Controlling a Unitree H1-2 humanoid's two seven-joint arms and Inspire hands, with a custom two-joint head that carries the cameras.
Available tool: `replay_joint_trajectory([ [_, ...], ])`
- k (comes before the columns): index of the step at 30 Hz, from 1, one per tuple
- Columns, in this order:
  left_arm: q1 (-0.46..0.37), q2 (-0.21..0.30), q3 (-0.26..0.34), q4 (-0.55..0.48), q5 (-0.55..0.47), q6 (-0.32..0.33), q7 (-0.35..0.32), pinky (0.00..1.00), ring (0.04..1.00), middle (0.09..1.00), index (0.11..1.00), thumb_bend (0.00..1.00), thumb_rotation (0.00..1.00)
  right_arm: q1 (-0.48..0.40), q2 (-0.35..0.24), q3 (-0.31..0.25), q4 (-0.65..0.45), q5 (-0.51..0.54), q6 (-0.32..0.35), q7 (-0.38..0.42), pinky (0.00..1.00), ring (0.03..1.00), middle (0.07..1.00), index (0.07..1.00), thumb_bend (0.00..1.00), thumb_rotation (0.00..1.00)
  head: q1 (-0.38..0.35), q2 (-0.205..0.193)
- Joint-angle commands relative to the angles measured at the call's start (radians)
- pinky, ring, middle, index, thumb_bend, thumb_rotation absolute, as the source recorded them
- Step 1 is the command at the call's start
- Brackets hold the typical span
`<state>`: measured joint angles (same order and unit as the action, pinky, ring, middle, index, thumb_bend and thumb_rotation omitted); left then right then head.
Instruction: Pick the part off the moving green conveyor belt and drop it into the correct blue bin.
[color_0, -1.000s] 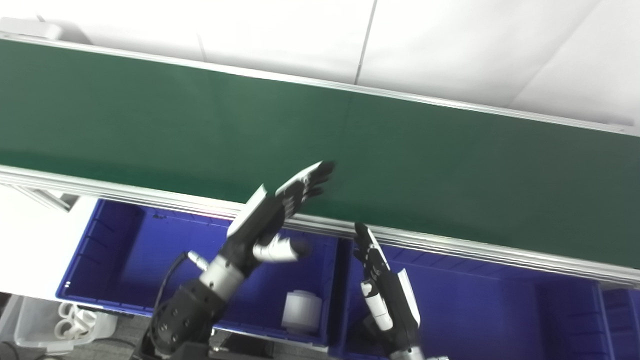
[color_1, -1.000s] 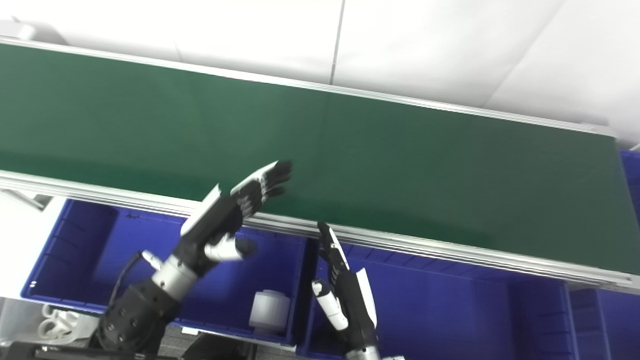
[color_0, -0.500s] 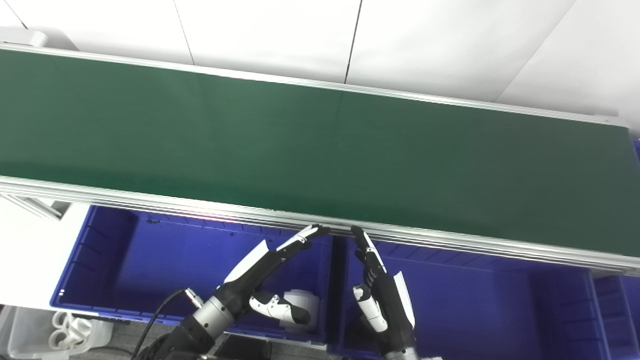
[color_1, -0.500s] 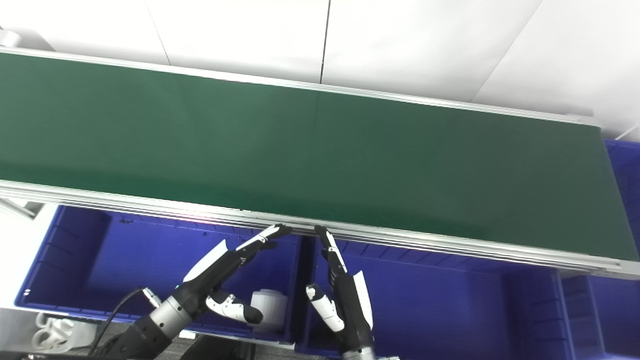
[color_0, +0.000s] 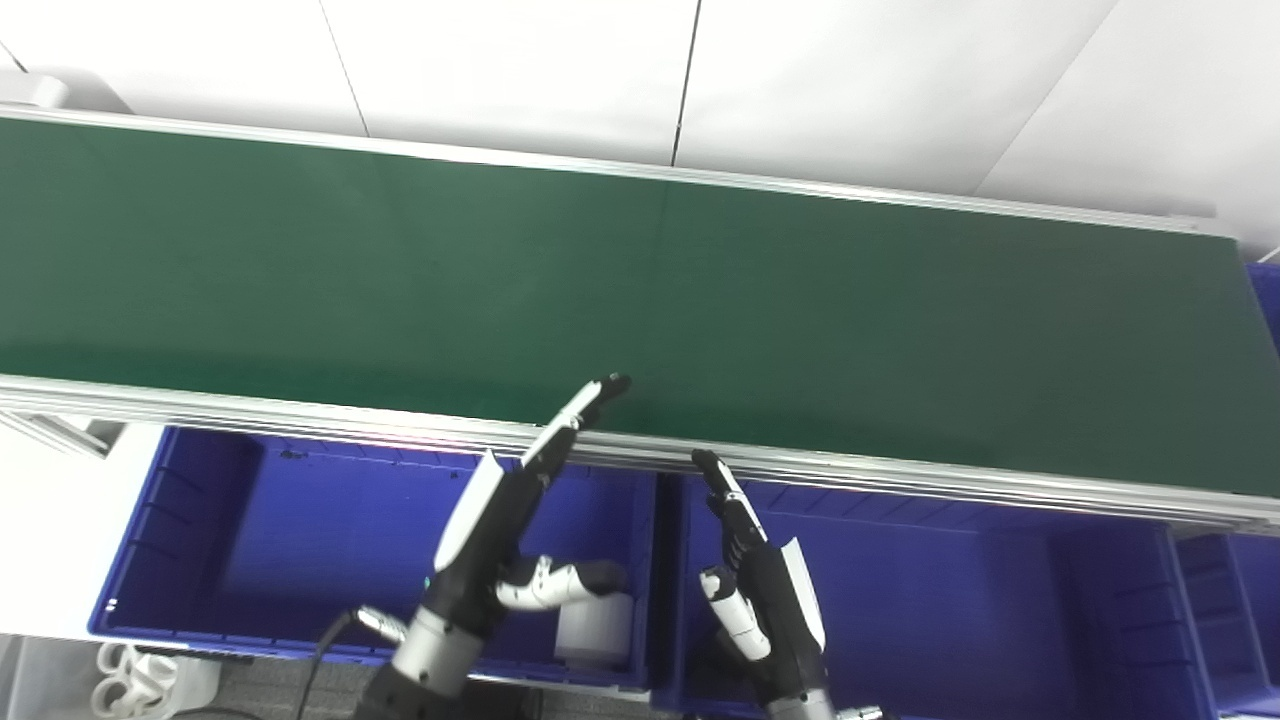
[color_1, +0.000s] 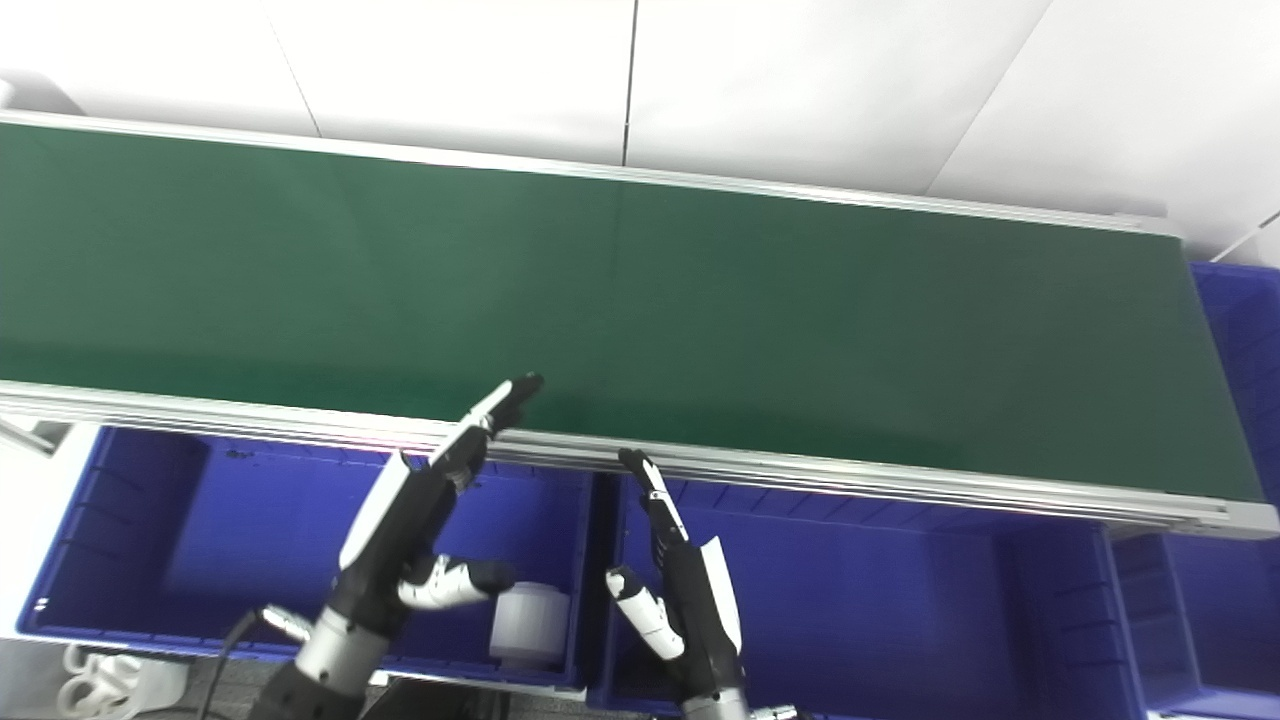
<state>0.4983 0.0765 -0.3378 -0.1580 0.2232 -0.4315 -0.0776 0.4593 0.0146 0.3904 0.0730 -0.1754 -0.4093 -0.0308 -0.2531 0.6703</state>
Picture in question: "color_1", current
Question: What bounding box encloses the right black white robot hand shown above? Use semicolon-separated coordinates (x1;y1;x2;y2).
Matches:
604;447;746;701

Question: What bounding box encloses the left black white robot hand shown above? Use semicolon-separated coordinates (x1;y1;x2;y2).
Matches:
335;372;546;641

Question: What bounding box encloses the white cylindrical plastic part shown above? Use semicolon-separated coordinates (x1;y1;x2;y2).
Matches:
488;582;571;669

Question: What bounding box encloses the blue plastic bin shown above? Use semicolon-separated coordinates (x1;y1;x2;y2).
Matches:
1110;262;1280;720
590;475;1151;719
15;425;601;693

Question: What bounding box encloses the green conveyor belt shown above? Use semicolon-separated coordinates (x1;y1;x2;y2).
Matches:
0;108;1280;541
0;122;1266;503

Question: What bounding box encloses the aluminium conveyor leg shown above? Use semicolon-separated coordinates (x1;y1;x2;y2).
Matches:
0;418;53;457

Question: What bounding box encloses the white bundled object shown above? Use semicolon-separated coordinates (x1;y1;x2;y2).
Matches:
55;643;191;720

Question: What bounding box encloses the thin grey rod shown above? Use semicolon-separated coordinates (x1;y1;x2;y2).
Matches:
1213;210;1280;263

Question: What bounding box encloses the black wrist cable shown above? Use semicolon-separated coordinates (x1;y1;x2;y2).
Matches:
195;603;313;720

